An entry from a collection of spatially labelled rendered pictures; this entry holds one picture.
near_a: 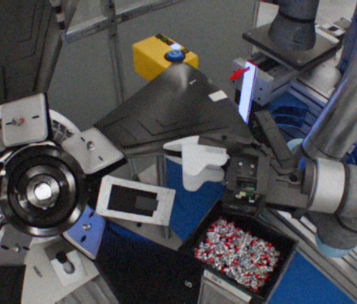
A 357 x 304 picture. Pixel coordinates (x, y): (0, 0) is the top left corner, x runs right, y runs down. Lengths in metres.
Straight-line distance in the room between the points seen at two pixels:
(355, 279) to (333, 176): 0.40
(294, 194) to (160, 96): 0.28
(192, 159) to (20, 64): 0.27
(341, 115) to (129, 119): 0.33
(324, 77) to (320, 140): 0.59
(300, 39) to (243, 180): 0.67
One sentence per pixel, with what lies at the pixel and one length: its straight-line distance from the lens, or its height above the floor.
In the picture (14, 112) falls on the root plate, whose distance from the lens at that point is 0.52.
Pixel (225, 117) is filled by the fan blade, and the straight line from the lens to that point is 0.59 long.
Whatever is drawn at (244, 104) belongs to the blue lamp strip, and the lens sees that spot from 0.74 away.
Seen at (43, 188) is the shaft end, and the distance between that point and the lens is 0.44.
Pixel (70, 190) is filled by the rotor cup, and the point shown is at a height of 1.21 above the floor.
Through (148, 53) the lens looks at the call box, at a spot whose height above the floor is 1.07.
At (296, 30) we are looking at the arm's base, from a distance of 1.04.
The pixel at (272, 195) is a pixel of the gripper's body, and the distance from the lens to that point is 0.46.
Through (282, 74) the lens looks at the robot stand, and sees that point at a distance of 1.05.
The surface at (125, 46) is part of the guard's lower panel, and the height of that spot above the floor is 0.85.
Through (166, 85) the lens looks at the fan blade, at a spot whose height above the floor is 1.18.
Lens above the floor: 1.56
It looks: 49 degrees down
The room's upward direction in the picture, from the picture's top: straight up
